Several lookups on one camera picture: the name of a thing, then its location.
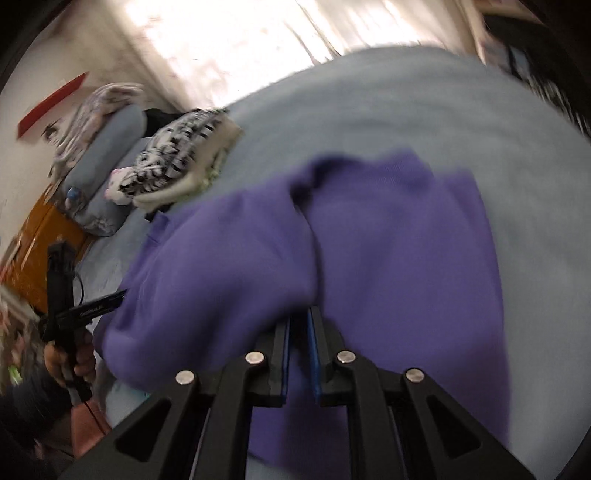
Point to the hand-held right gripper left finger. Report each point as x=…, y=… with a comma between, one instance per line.
x=286, y=355

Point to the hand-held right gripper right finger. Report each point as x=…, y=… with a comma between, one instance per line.
x=316, y=355

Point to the purple hoodie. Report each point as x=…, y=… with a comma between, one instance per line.
x=392, y=254

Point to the person's left hand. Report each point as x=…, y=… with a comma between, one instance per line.
x=85, y=357

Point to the orange wooden headboard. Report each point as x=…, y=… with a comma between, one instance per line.
x=37, y=249

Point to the pink white plush cat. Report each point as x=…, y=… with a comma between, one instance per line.
x=117, y=187

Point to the pink cloth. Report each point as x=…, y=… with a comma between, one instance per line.
x=90, y=429

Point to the grey rolled blanket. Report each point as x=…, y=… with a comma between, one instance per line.
x=120, y=134

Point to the pale floral folded blanket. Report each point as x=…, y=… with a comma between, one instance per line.
x=101, y=104

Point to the floral sheer curtain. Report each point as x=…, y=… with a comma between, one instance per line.
x=254, y=41

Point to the black white patterned cloth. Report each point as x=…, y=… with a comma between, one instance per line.
x=561, y=99

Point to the black face wall sticker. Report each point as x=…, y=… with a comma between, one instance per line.
x=53, y=130

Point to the red wall shelf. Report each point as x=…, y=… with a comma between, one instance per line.
x=51, y=104

